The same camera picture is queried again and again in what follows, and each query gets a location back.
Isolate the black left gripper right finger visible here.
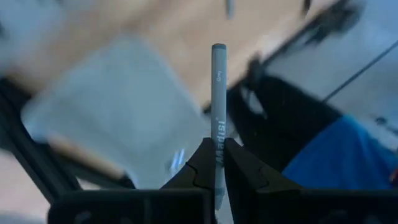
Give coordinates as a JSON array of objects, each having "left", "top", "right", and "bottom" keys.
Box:
[{"left": 223, "top": 138, "right": 305, "bottom": 224}]

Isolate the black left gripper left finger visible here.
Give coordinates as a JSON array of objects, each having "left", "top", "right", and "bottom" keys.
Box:
[{"left": 160, "top": 137, "right": 217, "bottom": 191}]

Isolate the grey crayon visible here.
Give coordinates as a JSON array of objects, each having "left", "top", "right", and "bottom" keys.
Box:
[{"left": 210, "top": 42, "right": 228, "bottom": 212}]

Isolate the black equipment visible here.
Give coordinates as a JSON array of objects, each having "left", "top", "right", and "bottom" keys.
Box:
[{"left": 226, "top": 74, "right": 343, "bottom": 174}]

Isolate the grey plastic bin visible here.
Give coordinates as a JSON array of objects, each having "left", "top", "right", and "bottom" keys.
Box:
[{"left": 20, "top": 35, "right": 214, "bottom": 191}]

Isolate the blue cloth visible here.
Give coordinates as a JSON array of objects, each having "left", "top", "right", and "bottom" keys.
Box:
[{"left": 281, "top": 114, "right": 398, "bottom": 191}]

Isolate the black floor cable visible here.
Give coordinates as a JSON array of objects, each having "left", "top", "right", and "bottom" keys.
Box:
[{"left": 322, "top": 39, "right": 398, "bottom": 103}]

